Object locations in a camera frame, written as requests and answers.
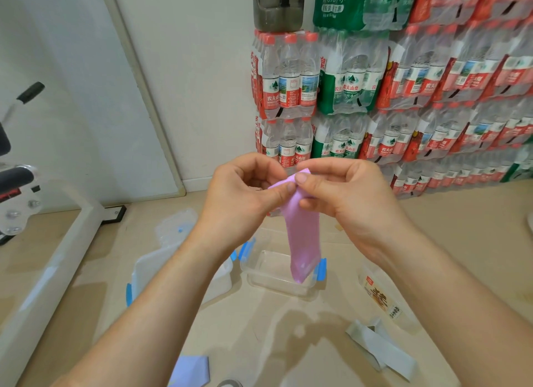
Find person's right hand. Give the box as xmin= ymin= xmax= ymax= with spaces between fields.
xmin=293 ymin=157 xmax=413 ymax=261

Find person's left hand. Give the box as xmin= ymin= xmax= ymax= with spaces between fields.
xmin=196 ymin=153 xmax=297 ymax=259

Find pink plastic bag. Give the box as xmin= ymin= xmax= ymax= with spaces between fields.
xmin=266 ymin=169 xmax=322 ymax=284

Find person's left forearm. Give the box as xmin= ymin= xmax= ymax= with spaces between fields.
xmin=52 ymin=226 xmax=240 ymax=387

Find person's right forearm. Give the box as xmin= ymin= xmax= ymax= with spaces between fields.
xmin=362 ymin=221 xmax=533 ymax=387

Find open clear container blue clips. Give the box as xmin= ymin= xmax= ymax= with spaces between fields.
xmin=240 ymin=228 xmax=328 ymax=298

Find clear container lid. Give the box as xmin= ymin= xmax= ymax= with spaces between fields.
xmin=154 ymin=209 xmax=199 ymax=250

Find clear labelled food packet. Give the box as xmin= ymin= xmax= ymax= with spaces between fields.
xmin=358 ymin=265 xmax=419 ymax=334

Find stack of bottled water packs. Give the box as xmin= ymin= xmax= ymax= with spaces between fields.
xmin=249 ymin=0 xmax=533 ymax=201

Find lidded white container blue clips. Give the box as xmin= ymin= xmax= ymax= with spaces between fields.
xmin=126 ymin=244 xmax=234 ymax=309

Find grey folded plastic bag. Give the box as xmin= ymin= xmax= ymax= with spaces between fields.
xmin=345 ymin=317 xmax=419 ymax=382

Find large dark water jug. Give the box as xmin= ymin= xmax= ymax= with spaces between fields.
xmin=252 ymin=0 xmax=307 ymax=34

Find lavender folded plastic bag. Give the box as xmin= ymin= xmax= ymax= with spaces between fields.
xmin=168 ymin=355 xmax=211 ymax=387

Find white leaning board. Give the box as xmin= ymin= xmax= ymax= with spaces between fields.
xmin=0 ymin=0 xmax=187 ymax=213

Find black foam roller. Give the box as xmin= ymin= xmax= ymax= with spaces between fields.
xmin=0 ymin=166 xmax=36 ymax=197

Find black seat pad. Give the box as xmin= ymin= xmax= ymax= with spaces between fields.
xmin=0 ymin=122 xmax=12 ymax=157

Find black frame end cap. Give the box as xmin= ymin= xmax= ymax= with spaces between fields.
xmin=99 ymin=205 xmax=127 ymax=226

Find white exercise machine frame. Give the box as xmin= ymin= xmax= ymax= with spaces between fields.
xmin=0 ymin=180 xmax=110 ymax=387

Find black handle grip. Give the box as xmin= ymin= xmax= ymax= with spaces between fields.
xmin=17 ymin=81 xmax=46 ymax=105

